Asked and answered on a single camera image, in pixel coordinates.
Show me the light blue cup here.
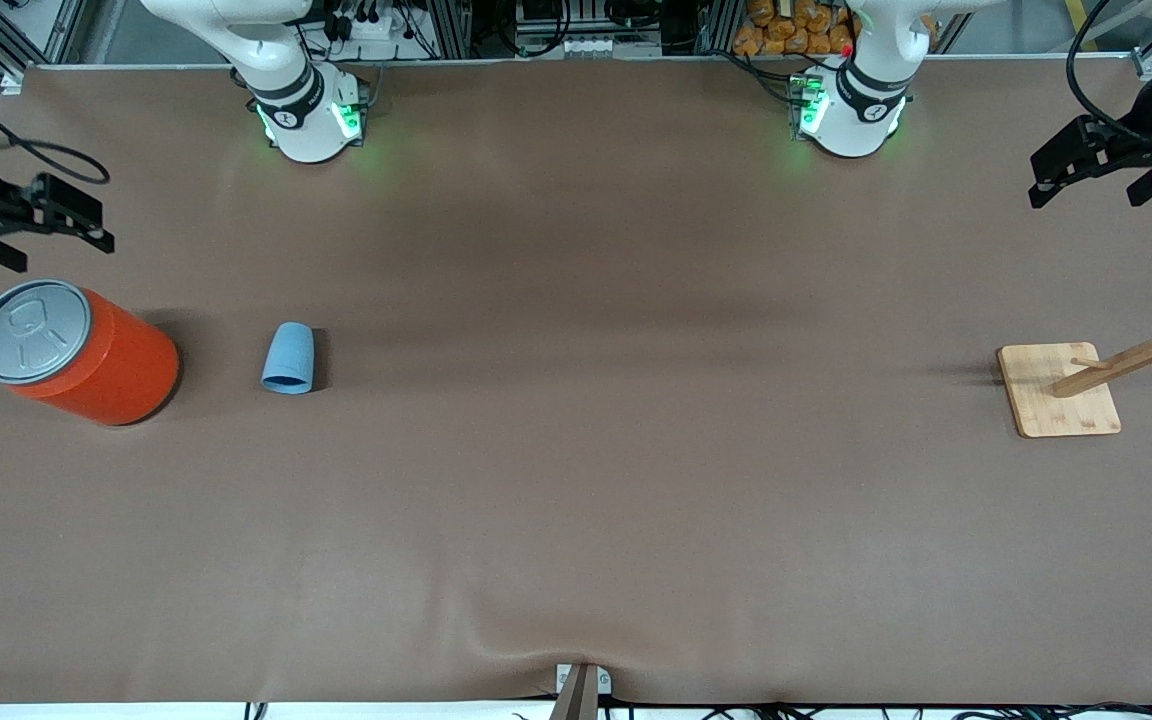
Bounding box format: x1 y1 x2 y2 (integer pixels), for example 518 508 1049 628
261 321 317 395

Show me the orange can with grey lid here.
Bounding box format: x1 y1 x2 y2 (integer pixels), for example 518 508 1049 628
0 279 181 427

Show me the wooden mug tree rack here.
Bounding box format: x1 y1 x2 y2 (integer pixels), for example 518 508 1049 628
997 275 1152 439

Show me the orange snack bag pile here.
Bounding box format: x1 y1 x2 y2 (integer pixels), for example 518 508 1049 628
733 0 857 57

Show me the white power strip with plugs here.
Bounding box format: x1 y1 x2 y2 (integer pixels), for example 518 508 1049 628
331 5 415 46

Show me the white multi-socket bar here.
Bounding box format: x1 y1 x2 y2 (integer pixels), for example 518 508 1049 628
516 28 664 59

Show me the brown table mat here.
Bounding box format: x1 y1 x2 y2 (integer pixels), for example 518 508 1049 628
0 55 1152 706

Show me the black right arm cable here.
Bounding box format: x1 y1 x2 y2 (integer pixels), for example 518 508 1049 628
0 62 112 187

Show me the grey metal clamp bracket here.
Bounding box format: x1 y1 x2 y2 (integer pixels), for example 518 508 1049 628
550 662 613 720

